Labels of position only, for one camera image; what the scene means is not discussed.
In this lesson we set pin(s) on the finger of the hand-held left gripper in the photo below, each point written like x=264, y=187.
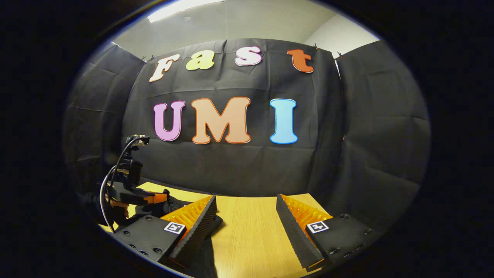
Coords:
x=158, y=198

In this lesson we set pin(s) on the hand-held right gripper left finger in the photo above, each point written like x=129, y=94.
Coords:
x=200, y=227

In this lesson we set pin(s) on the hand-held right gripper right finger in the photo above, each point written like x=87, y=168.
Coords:
x=295, y=231

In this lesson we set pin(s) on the black backdrop cloth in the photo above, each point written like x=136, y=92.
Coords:
x=247, y=166

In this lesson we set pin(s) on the ceiling light panel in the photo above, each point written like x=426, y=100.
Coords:
x=181, y=7

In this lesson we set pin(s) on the black knit garment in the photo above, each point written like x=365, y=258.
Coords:
x=208, y=262

